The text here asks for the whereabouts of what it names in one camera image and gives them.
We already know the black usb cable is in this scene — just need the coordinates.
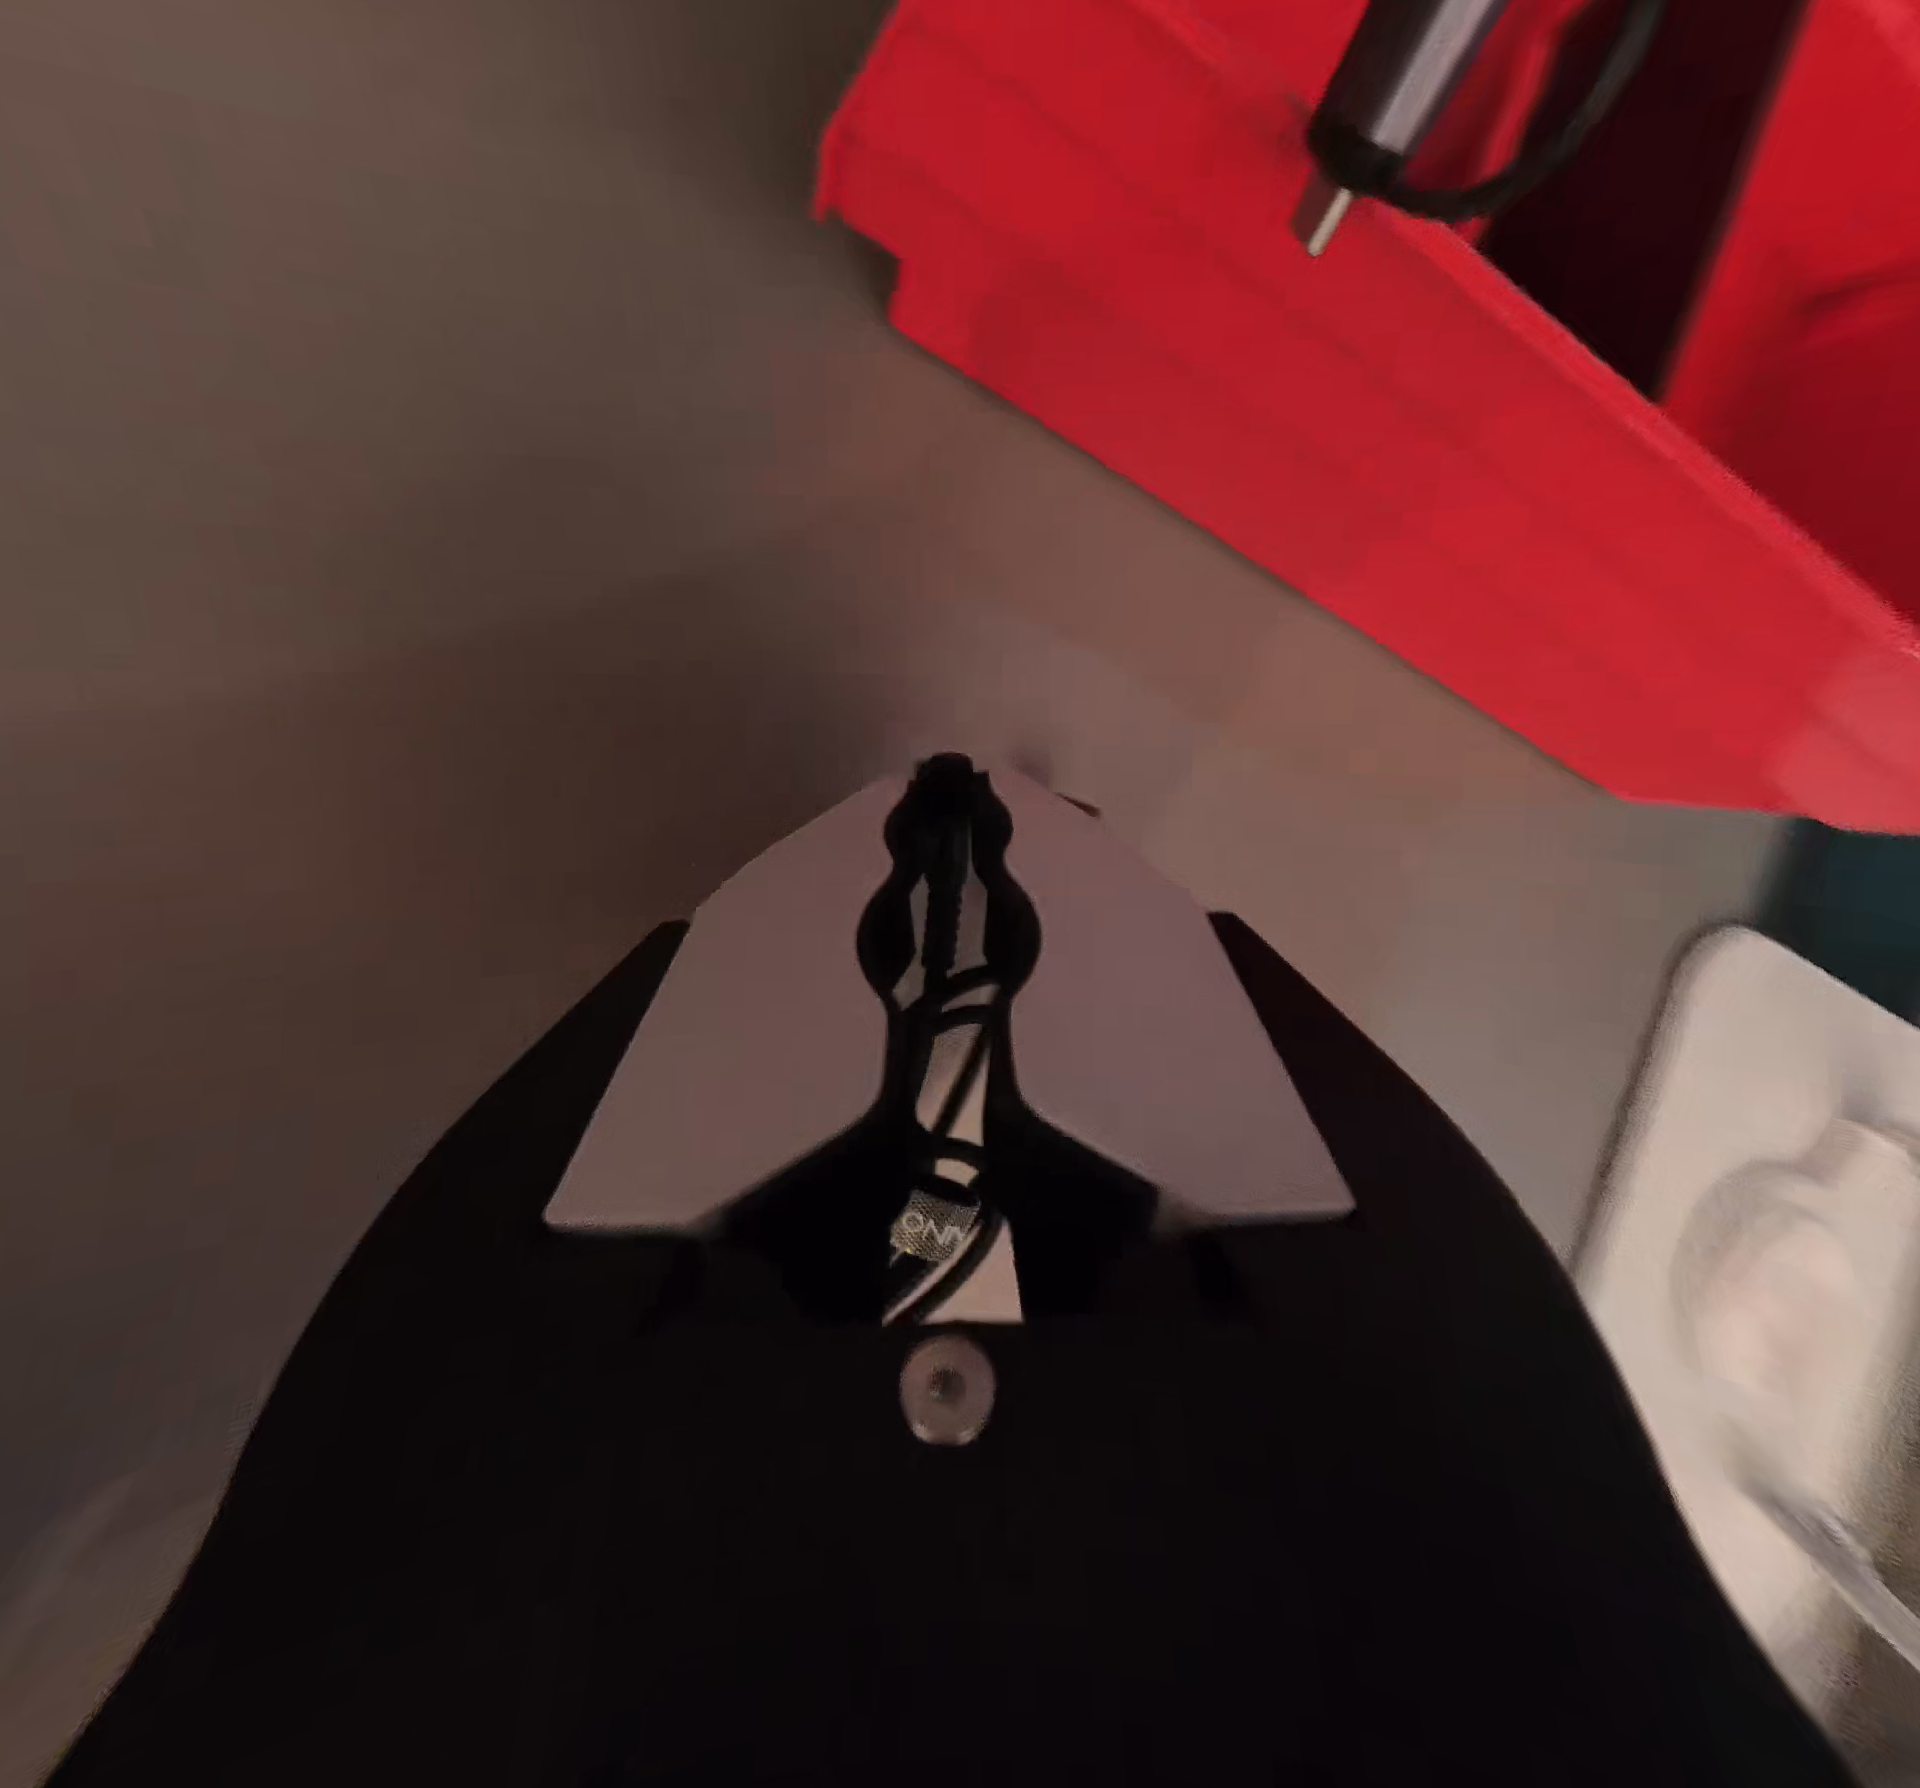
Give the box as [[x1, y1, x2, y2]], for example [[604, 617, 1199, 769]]
[[876, 750, 1029, 1326]]

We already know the dark teal flat pad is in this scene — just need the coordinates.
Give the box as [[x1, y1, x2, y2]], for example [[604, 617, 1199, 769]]
[[1783, 816, 1920, 1032]]

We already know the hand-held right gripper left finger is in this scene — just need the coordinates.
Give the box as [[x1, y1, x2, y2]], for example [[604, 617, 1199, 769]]
[[535, 772, 919, 1326]]

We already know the silver usb hub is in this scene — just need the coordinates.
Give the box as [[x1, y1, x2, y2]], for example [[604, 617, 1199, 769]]
[[1291, 0, 1679, 260]]

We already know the red plastic bin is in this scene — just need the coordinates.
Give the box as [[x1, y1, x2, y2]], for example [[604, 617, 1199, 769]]
[[810, 0, 1920, 833]]

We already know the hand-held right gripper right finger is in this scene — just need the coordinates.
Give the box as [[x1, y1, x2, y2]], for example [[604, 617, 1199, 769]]
[[981, 772, 1363, 1326]]

